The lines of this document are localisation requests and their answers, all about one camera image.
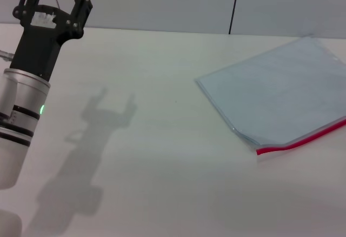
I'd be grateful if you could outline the left wrist cable connector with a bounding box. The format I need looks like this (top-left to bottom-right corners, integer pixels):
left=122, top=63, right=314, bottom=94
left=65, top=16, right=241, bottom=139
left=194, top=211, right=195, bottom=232
left=0, top=49, right=15, bottom=61

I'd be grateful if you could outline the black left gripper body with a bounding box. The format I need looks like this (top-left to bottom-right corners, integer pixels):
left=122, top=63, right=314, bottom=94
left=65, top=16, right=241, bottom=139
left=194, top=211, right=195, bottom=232
left=10, top=4, right=85, bottom=82

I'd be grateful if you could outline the clear document bag red zipper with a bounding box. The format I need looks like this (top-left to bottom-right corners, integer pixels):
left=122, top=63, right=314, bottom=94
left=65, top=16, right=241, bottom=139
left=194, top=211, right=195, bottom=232
left=195, top=34, right=346, bottom=164

